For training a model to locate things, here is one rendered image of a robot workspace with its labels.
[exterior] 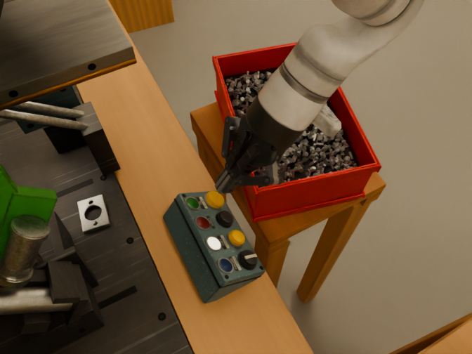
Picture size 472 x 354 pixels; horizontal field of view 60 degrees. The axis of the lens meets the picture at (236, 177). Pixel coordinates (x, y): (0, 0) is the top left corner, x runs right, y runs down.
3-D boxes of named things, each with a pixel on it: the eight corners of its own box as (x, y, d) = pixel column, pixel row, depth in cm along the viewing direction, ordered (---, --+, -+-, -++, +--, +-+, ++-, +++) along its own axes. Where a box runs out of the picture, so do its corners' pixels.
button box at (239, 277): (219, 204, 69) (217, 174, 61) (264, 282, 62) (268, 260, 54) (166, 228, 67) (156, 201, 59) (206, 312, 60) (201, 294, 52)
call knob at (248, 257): (248, 251, 59) (253, 246, 58) (257, 267, 58) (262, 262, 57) (235, 254, 57) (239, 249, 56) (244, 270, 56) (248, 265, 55)
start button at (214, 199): (216, 193, 64) (220, 189, 63) (225, 208, 62) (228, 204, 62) (201, 194, 62) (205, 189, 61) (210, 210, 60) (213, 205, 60)
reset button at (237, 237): (237, 232, 60) (241, 227, 60) (244, 246, 59) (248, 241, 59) (225, 234, 59) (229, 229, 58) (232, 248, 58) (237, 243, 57)
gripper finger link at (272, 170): (272, 150, 52) (258, 149, 54) (270, 186, 52) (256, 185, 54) (284, 150, 54) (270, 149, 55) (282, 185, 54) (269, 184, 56)
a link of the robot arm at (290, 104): (336, 138, 55) (368, 103, 52) (282, 134, 47) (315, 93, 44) (300, 93, 59) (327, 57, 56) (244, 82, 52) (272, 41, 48)
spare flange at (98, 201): (78, 204, 65) (76, 201, 64) (103, 196, 66) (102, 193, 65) (84, 234, 62) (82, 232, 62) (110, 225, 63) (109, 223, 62)
